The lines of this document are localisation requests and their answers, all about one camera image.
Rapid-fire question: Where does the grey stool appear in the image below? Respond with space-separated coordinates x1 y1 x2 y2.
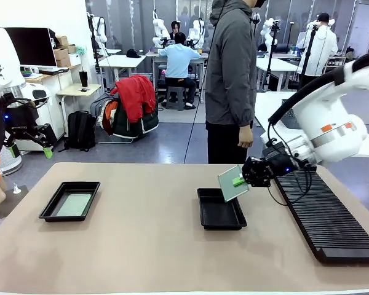
165 85 186 112

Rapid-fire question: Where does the white cylindrical air purifier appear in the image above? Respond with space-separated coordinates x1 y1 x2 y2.
0 135 23 176

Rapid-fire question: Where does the white office desk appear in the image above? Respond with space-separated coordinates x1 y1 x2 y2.
98 54 147 92
255 57 300 92

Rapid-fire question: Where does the seated person light blue shirt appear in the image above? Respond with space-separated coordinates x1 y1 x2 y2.
158 31 201 110

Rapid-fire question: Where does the person's right hand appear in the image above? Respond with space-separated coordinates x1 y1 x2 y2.
237 124 255 149

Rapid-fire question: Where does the person's right forearm grey sleeve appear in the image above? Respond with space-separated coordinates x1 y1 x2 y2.
230 82 255 128

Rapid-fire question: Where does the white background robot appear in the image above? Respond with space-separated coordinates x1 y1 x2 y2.
260 17 280 45
187 18 206 49
87 12 109 44
152 9 172 49

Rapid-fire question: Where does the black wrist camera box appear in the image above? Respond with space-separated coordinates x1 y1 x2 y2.
262 141 285 158

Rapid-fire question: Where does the black backpack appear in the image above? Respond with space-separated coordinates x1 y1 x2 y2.
63 110 98 152

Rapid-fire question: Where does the red jacket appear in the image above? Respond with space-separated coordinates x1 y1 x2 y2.
110 74 157 124

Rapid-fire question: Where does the thin black hanging cable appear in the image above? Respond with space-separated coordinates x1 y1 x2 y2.
183 0 225 164

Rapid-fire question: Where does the black computer monitor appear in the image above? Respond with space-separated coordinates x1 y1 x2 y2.
4 27 58 68

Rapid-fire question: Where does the person in white hoodie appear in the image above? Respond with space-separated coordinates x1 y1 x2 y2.
296 12 339 90

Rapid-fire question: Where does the dark padded jacket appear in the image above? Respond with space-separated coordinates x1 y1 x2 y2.
103 92 160 140

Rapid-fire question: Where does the small wooden side table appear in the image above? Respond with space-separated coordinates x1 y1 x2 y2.
55 83 103 119

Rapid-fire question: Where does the black camera tripod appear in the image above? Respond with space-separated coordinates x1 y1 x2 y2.
298 23 320 90
266 20 280 92

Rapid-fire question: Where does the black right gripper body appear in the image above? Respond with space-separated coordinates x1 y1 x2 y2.
260 152 296 187

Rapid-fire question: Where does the grey mannequin base plate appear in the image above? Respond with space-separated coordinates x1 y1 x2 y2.
0 186 30 222

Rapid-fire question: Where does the grey workbench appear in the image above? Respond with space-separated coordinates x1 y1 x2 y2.
145 50 210 93

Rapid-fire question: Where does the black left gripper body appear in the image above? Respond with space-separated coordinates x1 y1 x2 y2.
4 103 39 132

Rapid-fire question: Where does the black slotted board rack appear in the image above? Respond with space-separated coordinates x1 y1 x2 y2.
271 167 369 264

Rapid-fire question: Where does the black ESD tray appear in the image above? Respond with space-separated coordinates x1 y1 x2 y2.
197 187 248 230
38 181 101 222

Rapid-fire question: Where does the person in grey jacket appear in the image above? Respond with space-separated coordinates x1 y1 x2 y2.
204 0 267 164

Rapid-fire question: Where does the green circuit board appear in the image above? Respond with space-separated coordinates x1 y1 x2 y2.
218 165 250 203
55 192 93 217

